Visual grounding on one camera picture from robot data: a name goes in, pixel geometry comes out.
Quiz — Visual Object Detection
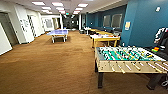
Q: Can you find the blue ping pong table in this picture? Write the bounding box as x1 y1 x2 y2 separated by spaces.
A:
46 29 70 44

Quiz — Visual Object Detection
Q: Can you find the glass wall window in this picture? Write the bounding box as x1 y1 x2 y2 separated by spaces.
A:
102 14 112 29
110 13 124 30

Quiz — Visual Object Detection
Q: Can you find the small colourful object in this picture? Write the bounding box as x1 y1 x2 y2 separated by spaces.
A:
151 46 161 53

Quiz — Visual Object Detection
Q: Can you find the green foosball table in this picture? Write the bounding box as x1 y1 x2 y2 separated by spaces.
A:
94 45 168 91

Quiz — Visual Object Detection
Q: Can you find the yellow framed wall notice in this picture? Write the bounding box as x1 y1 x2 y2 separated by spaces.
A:
124 21 132 31

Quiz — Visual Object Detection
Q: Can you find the small white table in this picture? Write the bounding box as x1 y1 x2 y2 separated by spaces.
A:
83 27 93 36

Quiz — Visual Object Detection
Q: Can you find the ceiling light panel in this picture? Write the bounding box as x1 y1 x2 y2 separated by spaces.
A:
55 6 66 11
76 3 89 8
73 8 84 12
31 1 46 6
41 6 53 11
51 2 65 7

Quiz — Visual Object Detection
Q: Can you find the yellow air hockey table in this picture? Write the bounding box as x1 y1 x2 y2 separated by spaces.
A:
90 33 121 50

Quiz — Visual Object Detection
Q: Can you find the long yellow wooden table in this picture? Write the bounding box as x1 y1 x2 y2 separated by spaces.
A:
89 29 108 36

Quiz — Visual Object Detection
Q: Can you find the white double door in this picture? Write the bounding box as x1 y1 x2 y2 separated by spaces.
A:
0 21 14 56

